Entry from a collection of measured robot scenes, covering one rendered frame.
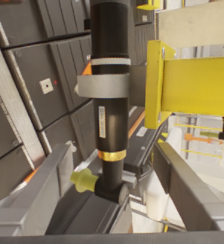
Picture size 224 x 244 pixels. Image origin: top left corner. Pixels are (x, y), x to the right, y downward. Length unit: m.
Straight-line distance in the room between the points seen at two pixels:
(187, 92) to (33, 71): 0.25
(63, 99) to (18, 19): 0.15
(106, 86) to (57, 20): 0.21
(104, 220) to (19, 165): 0.22
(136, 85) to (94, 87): 0.05
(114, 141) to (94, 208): 0.27
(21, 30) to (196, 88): 0.27
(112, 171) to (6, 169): 0.17
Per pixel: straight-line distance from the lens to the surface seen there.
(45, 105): 0.34
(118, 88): 0.19
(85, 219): 0.45
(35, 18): 0.35
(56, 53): 0.35
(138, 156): 0.57
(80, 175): 0.29
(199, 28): 4.51
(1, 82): 0.31
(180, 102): 0.18
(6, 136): 0.31
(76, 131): 0.40
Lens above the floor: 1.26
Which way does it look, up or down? 28 degrees down
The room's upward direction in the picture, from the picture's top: 97 degrees clockwise
